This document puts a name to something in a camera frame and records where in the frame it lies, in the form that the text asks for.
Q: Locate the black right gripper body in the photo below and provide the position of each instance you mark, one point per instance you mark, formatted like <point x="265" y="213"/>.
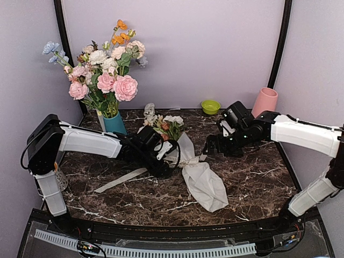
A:
<point x="233" y="147"/>

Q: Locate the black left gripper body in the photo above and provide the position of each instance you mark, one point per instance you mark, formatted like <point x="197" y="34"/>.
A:
<point x="143" y="159"/>

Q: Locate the cream printed ribbon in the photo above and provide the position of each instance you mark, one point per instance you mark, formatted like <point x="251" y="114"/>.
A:
<point x="122" y="179"/>

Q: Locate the white paper bouquet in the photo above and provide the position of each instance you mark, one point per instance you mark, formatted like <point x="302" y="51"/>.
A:
<point x="203" y="184"/>

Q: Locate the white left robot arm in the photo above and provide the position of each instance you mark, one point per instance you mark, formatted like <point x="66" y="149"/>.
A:
<point x="53" y="136"/>

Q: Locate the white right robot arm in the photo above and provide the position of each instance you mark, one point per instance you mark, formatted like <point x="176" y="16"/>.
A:
<point x="322" y="146"/>

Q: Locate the teal cylindrical vase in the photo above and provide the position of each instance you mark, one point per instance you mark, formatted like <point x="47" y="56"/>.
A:
<point x="115" y="124"/>

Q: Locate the pink tall vase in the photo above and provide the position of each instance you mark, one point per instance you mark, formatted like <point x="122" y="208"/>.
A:
<point x="265" y="101"/>

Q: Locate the lime green bowl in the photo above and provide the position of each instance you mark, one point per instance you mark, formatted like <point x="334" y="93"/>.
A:
<point x="210" y="107"/>

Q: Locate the large mixed flower arrangement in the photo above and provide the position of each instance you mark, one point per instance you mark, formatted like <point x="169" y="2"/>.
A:
<point x="101" y="78"/>

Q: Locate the patterned mug orange inside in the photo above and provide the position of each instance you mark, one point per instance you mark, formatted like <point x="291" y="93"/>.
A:
<point x="61" y="177"/>

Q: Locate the black front table rail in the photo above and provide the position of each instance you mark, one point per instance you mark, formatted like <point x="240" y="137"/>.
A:
<point x="254" y="230"/>

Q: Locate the white slotted cable duct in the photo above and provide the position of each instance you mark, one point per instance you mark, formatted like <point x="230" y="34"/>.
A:
<point x="135" y="248"/>

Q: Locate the black left frame post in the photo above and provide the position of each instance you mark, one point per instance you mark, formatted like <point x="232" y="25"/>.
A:
<point x="62" y="30"/>

